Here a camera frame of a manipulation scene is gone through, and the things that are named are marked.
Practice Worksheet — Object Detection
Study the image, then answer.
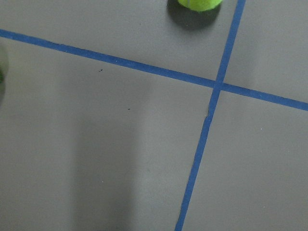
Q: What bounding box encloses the yellow-green tennis ball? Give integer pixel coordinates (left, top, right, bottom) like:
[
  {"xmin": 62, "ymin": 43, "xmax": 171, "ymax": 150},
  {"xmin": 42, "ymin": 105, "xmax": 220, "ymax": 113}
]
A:
[{"xmin": 178, "ymin": 0, "xmax": 223, "ymax": 12}]

